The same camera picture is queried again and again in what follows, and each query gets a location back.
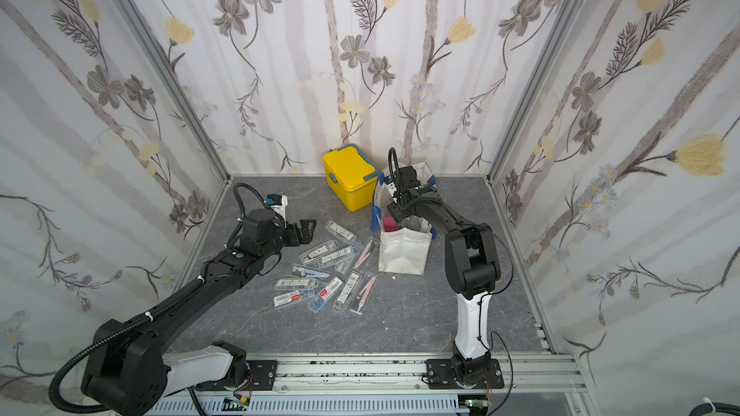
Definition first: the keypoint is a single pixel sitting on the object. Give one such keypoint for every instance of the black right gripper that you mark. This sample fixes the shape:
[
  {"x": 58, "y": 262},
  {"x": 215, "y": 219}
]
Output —
[{"x": 402, "y": 193}]

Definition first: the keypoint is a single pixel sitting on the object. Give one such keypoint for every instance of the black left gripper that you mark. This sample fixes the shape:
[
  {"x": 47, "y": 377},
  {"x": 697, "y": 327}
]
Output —
[{"x": 297, "y": 240}]

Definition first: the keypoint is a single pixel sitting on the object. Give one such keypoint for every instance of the pink plastic case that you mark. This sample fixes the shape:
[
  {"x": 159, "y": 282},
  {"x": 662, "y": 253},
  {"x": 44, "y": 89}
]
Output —
[{"x": 389, "y": 224}]

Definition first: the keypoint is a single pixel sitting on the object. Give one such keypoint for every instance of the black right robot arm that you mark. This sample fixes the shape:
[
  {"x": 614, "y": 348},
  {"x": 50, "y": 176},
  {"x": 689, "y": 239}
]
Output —
[{"x": 472, "y": 268}]

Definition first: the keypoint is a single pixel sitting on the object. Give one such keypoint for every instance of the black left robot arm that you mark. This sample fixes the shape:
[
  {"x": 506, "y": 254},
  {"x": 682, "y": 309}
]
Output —
[{"x": 126, "y": 369}]

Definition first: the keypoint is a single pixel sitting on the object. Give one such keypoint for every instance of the clear case pink compass upper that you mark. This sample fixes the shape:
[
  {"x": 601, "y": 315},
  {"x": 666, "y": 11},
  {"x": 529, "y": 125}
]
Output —
[{"x": 368, "y": 248}]

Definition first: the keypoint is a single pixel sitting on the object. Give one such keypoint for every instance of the yellow lidded storage box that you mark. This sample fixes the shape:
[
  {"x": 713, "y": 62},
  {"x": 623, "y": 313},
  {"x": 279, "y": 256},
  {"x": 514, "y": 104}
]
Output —
[{"x": 352, "y": 175}]

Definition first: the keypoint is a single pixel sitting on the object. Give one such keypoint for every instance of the clear case red mark label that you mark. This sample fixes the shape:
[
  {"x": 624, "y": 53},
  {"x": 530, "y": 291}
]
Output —
[{"x": 287, "y": 299}]

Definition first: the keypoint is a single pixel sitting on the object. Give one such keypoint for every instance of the clear case white barcode label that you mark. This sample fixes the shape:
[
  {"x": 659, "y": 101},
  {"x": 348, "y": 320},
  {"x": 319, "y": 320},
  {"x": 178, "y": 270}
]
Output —
[{"x": 348, "y": 291}]

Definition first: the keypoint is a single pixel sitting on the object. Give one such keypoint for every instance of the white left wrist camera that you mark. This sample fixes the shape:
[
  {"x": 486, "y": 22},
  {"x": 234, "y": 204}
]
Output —
[{"x": 278, "y": 203}]

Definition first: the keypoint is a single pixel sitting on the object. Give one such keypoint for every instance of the white canvas bag blue handles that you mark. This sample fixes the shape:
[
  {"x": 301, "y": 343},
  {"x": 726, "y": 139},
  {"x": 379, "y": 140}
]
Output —
[{"x": 403, "y": 251}]

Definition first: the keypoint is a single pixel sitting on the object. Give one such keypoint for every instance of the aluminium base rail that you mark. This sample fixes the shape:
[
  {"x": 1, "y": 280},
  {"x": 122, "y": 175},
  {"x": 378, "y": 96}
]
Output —
[{"x": 405, "y": 384}]

